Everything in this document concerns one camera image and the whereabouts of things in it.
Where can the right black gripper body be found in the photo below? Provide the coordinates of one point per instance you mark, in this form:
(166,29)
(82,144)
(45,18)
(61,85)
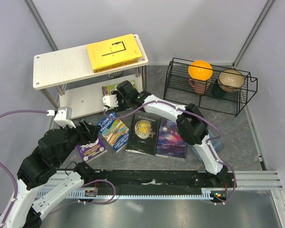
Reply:
(123,103)

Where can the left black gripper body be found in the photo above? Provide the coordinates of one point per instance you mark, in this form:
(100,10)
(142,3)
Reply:
(76,136)

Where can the green cartoon book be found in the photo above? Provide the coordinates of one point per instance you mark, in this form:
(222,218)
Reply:
(108,89)

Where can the yellow hardcover book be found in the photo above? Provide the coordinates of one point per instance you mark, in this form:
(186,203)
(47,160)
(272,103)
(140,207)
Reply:
(113,51)

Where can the blue paperback book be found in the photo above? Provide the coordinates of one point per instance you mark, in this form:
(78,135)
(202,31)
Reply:
(105,68)

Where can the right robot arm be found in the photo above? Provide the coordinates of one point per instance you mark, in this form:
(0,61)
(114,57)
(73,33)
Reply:
(192,127)

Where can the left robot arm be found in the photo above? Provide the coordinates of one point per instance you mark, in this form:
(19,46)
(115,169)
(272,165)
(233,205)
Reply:
(23,210)

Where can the purple paperback book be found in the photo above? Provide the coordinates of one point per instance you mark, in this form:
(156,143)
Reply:
(91,151)

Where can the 91-storey treehouse book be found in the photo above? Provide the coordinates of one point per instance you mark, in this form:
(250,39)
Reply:
(114,131)

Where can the white coiled object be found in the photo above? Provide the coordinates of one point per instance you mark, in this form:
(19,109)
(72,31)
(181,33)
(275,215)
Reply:
(115,74)

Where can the black moon and sixpence book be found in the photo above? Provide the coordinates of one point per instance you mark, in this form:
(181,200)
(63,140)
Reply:
(143,135)

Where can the purple robinson crusoe book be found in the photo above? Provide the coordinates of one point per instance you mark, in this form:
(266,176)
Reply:
(170,144)

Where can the white two-tier shelf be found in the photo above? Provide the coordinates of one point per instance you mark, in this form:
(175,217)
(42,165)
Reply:
(53,69)

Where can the orange bowl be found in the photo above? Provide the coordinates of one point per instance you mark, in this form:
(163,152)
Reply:
(200,70)

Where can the dark green cup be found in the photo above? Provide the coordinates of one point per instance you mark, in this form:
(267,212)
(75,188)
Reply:
(217,91)

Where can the blue grey bottom book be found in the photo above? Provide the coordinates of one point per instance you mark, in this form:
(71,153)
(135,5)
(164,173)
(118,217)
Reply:
(216,143)

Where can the beige brown bowl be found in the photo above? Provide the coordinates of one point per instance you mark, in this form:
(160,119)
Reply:
(230,80)

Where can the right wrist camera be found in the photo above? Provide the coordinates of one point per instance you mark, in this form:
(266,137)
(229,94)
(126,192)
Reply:
(109,102)

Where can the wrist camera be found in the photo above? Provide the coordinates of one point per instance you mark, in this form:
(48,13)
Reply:
(109,102)
(63,117)

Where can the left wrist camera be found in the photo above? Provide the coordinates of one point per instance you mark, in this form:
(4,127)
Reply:
(63,117)

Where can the slotted cable duct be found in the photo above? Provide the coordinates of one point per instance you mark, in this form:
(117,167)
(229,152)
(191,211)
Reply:
(203,194)

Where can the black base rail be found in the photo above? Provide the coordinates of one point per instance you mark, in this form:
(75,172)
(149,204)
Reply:
(156,182)

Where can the black wire dish rack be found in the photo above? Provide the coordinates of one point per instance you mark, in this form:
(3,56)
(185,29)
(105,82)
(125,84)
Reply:
(177,89)

